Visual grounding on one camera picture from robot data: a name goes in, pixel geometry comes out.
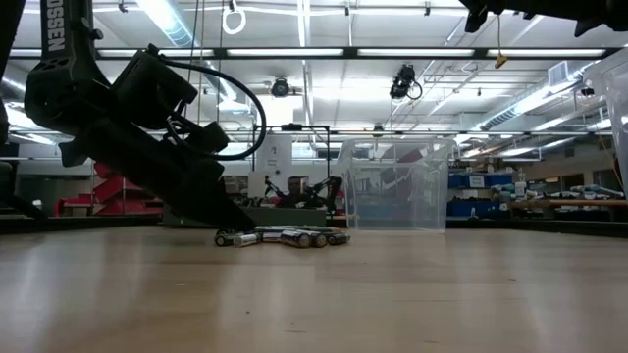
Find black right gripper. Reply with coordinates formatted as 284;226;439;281
458;0;497;34

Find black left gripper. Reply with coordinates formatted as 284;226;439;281
61;117;256;231

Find yellow hanging tag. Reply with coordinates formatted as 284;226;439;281
494;13;509;70

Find white cabinet panel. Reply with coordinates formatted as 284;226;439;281
254;134;294;197

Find red storage bin rack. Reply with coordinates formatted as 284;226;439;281
53;161;166;217

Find person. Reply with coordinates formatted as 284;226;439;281
282;175;315;210

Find white ceiling vent box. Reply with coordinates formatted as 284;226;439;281
548;60;570;88

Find round black ceiling fixture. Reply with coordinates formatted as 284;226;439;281
270;76;292;99

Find labelled blue bin row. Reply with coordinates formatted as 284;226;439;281
446;172;514;190

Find large clear plastic bin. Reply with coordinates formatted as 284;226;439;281
583;47;628;197

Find plain blue bin row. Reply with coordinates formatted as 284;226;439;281
445;198;511;219

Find small clear plastic bin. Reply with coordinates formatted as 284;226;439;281
337;136;456;232

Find wooden workbench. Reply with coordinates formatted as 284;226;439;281
509;197;628;208

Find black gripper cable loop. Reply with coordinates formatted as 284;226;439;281
159;57;269;163

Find black overhead camera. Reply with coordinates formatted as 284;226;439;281
389;63;424;102

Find spiral ceiling duct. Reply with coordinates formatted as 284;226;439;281
479;105;521;132

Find black rig frame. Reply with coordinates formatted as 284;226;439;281
251;123;332;197

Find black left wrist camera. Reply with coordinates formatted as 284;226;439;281
112;48;200;131

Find black overhead frame bar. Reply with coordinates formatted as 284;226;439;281
8;45;623;62

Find white hanging ring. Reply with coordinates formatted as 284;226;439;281
221;0;248;36

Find black table frame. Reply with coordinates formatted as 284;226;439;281
0;214;628;240

